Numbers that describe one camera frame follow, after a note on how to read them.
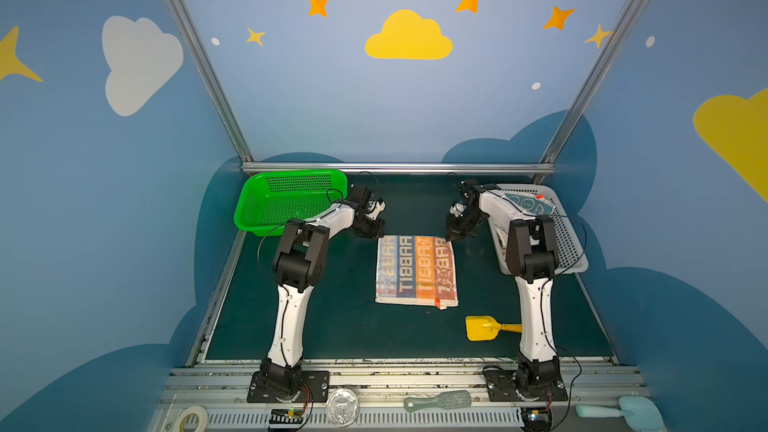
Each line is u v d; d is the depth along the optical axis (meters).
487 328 0.84
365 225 0.91
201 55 0.84
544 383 0.68
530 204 1.08
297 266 0.59
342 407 0.67
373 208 0.94
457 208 0.98
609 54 0.84
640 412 0.71
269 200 1.14
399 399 0.73
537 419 0.73
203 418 0.69
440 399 0.72
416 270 0.96
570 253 0.93
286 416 0.73
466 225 0.93
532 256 0.62
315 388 0.73
